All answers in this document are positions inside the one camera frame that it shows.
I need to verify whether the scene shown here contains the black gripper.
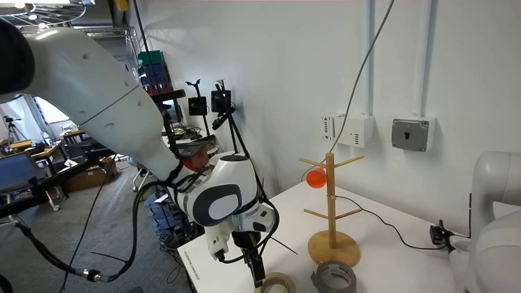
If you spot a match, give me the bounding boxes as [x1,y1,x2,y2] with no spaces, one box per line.
[230,229,268,288]

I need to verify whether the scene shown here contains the white robot arm black joints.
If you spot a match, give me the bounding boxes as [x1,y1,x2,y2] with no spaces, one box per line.
[0,14,274,234]

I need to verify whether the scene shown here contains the wooden peg stand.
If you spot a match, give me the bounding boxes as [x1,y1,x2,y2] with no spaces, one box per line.
[297,151,366,270]

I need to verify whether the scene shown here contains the blue crate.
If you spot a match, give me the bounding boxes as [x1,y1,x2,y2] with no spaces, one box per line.
[144,192,204,250]

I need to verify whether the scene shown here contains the orange ball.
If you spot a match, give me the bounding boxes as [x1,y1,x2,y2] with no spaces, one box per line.
[304,167,328,190]

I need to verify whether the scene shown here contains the black connector device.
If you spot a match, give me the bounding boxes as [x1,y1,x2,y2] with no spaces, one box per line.
[427,218,458,250]

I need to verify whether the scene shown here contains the brown cardboard box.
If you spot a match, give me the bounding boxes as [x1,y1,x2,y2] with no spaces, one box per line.
[66,156,120,192]

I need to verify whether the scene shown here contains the green storage box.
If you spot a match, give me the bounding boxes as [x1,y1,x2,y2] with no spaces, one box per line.
[134,48,170,91]

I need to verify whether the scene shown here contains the blue chair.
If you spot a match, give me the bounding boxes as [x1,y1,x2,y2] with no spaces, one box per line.
[0,151,61,218]

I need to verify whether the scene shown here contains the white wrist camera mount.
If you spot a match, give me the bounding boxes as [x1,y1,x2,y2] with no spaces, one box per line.
[204,224,235,263]

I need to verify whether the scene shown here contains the grey duct tape roll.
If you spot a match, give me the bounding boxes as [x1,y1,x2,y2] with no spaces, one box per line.
[309,260,357,293]

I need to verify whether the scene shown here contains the thick black robot hose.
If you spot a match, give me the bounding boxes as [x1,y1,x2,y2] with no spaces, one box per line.
[0,156,217,286]

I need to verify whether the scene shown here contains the thin black cable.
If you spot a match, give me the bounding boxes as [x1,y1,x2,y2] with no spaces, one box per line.
[333,193,444,252]

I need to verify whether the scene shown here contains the white vented wall box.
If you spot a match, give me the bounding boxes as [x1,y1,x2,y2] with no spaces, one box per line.
[320,113,344,143]

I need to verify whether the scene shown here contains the white plain wall box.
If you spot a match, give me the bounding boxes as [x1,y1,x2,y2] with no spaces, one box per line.
[340,112,377,149]

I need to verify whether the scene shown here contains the black tripod camera mount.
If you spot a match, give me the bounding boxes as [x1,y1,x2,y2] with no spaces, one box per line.
[209,79,235,117]
[185,78,211,136]

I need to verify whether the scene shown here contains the grey hanging cable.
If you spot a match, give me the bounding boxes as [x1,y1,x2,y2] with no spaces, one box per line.
[299,0,397,183]

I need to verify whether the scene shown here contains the grey wall switch box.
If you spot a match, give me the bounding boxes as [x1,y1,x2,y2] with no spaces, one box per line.
[390,115,436,153]

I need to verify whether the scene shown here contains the white wall conduit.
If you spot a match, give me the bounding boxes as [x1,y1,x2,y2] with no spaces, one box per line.
[364,0,377,118]
[419,0,439,120]

